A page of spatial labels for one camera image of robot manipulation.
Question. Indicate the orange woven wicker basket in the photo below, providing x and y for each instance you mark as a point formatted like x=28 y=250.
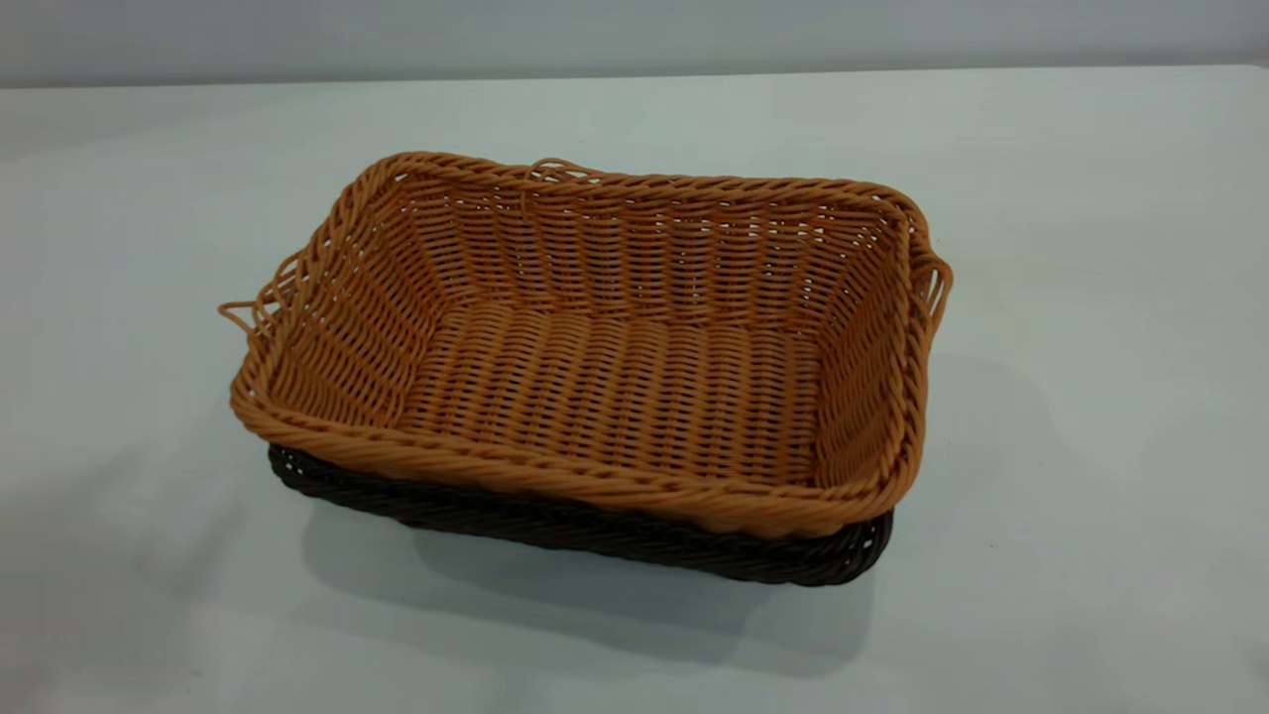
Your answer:
x=615 y=397

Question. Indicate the black woven wicker basket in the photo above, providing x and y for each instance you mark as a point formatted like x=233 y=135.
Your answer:
x=555 y=524

